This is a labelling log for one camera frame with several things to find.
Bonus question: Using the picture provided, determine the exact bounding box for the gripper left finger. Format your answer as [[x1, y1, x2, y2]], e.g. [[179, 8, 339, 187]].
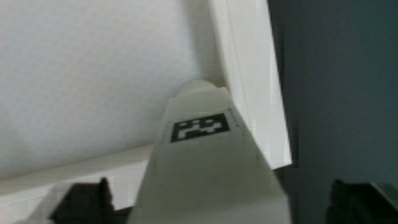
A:
[[50, 177, 117, 224]]

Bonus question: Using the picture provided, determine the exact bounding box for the white leg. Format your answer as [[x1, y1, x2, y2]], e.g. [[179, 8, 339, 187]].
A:
[[128, 80, 291, 224]]

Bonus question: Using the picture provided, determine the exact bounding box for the white desk top tray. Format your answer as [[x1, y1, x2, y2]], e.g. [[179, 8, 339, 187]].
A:
[[0, 0, 291, 224]]

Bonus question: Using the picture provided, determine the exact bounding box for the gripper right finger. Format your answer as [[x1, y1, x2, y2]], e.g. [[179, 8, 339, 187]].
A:
[[325, 180, 398, 224]]

